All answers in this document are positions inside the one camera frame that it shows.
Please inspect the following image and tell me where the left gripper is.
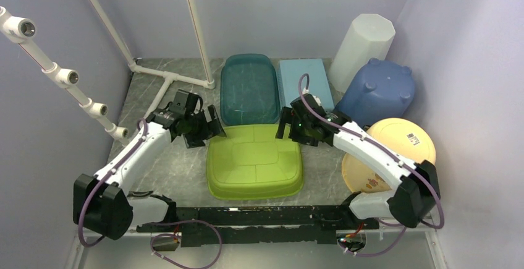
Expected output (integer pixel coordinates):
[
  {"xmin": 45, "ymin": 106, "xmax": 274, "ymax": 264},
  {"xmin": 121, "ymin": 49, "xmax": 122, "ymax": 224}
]
[{"xmin": 184, "ymin": 105, "xmax": 226, "ymax": 148}]

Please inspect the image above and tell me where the dark green basket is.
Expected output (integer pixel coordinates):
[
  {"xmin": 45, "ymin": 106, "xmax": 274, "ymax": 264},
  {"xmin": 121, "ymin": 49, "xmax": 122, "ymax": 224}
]
[{"xmin": 220, "ymin": 53, "xmax": 281, "ymax": 126}]

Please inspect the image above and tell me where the light blue perforated basket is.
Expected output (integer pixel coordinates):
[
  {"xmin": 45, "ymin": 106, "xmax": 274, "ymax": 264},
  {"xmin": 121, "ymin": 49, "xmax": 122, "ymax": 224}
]
[{"xmin": 278, "ymin": 58, "xmax": 336, "ymax": 113}]

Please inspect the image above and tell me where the lime green basket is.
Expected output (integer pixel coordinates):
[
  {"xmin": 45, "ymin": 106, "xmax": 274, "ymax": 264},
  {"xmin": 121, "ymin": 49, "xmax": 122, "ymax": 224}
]
[{"xmin": 206, "ymin": 124, "xmax": 304, "ymax": 200}]

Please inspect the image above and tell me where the blue bucket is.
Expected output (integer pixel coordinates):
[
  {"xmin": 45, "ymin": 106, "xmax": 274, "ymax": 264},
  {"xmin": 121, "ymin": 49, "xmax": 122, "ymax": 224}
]
[{"xmin": 335, "ymin": 58, "xmax": 415, "ymax": 127}]

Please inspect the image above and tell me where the white octagonal bin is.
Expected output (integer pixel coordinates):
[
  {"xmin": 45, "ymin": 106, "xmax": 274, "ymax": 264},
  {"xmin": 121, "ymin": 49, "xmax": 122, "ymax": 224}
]
[{"xmin": 327, "ymin": 14, "xmax": 395, "ymax": 92}]

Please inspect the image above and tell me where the cream cartoon bucket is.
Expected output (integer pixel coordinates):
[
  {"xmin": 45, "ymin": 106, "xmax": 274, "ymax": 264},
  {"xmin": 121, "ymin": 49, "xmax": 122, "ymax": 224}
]
[{"xmin": 341, "ymin": 117, "xmax": 437, "ymax": 194}]

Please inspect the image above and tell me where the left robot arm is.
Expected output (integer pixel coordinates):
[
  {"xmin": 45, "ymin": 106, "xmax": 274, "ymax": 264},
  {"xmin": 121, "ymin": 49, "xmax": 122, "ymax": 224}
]
[{"xmin": 73, "ymin": 90, "xmax": 226, "ymax": 247}]

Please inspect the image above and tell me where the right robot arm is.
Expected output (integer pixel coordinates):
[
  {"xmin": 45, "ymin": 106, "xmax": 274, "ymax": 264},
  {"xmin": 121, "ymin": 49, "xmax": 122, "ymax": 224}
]
[{"xmin": 276, "ymin": 93, "xmax": 444, "ymax": 229}]

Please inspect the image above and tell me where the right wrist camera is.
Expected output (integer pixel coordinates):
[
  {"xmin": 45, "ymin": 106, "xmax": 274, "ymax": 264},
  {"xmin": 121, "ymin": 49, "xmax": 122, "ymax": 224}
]
[{"xmin": 306, "ymin": 93, "xmax": 322, "ymax": 107}]

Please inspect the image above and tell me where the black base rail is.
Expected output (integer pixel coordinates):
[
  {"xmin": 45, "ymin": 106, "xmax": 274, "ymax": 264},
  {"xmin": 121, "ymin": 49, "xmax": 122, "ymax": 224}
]
[{"xmin": 137, "ymin": 205, "xmax": 379, "ymax": 247}]

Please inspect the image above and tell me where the black flat handle piece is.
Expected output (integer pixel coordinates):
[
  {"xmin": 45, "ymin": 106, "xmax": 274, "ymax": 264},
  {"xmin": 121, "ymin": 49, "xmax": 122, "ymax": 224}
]
[{"xmin": 127, "ymin": 190, "xmax": 153, "ymax": 198}]

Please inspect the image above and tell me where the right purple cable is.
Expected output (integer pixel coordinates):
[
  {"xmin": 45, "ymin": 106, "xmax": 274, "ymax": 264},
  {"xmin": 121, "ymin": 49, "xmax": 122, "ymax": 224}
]
[{"xmin": 297, "ymin": 73, "xmax": 446, "ymax": 258}]

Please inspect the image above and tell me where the white PVC pipe frame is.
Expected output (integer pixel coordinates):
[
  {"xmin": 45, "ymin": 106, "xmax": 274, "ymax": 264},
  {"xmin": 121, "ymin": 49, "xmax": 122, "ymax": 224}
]
[{"xmin": 1, "ymin": 0, "xmax": 216, "ymax": 151}]

